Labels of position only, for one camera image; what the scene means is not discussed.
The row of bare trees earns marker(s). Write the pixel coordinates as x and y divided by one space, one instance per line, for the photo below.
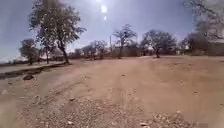
100 50

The brown gravel dirt ground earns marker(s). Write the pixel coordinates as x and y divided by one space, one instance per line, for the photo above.
120 90

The bare tree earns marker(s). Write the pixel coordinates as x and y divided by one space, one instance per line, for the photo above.
158 41
123 38

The large leafy tree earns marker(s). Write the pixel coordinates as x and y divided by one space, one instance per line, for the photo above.
55 26

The dark rock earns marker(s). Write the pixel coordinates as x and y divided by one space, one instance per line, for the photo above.
28 77

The dark low kerb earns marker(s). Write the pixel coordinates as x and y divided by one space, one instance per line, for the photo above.
26 71

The pale paved strip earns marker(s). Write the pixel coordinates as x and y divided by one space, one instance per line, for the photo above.
20 67

